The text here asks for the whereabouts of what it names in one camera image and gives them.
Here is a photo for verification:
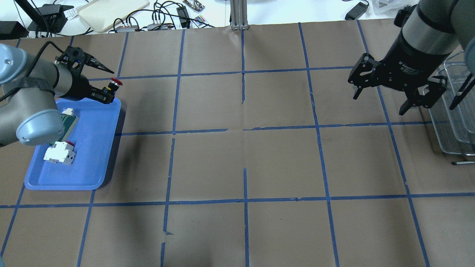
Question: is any beige plastic tray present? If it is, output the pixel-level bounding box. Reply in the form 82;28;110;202
77;0;150;33

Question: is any aluminium frame post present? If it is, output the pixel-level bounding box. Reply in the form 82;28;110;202
229;0;249;31

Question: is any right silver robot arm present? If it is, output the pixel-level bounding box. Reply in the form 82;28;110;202
348;0;475;115

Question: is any green relay module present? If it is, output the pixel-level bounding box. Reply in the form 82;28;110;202
49;108;79;146

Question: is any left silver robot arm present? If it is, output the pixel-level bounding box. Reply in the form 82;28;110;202
0;41;122;147

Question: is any white circuit breaker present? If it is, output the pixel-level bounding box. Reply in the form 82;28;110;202
43;141;76;165

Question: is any red emergency stop button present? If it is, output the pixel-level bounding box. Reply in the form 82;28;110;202
102;78;123;96

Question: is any blue plastic tray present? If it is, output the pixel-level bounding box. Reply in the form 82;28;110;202
24;98;121;191

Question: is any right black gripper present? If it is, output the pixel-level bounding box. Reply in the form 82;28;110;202
348;35;448;116

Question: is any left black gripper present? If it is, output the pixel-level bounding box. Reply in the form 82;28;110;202
56;47;114;104

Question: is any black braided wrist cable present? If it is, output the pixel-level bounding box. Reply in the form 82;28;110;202
0;41;71;102

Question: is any wire mesh shelf rack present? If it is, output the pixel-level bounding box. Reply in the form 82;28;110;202
429;50;474;165

